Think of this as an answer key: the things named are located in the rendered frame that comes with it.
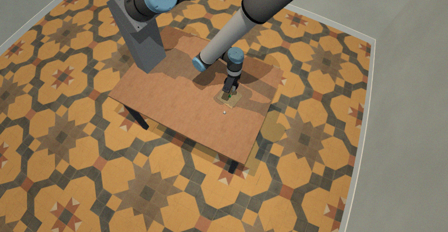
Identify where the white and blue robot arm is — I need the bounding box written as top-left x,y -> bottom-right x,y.
124,0 -> 293,93

